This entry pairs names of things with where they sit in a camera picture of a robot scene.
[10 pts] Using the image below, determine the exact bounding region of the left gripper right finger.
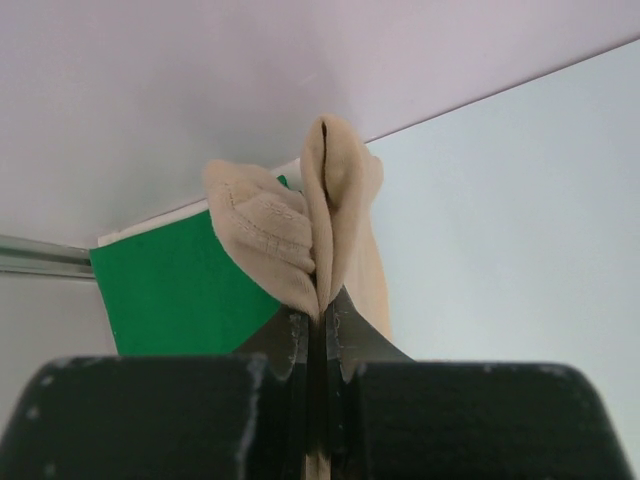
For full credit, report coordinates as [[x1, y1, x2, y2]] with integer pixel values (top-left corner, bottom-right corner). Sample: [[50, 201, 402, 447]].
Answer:
[[325, 291, 633, 479]]

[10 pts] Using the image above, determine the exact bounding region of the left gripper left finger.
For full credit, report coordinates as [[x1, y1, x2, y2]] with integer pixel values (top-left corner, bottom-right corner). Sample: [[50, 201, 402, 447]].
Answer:
[[1, 307, 309, 479]]

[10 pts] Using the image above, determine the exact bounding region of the beige t shirt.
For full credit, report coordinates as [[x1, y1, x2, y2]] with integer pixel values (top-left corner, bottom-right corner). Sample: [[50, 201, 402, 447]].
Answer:
[[203, 115, 405, 479]]

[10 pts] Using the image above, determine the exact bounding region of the folded green t shirt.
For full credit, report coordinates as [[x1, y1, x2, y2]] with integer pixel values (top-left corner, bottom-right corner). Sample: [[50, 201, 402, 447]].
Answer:
[[88, 173, 292, 357]]

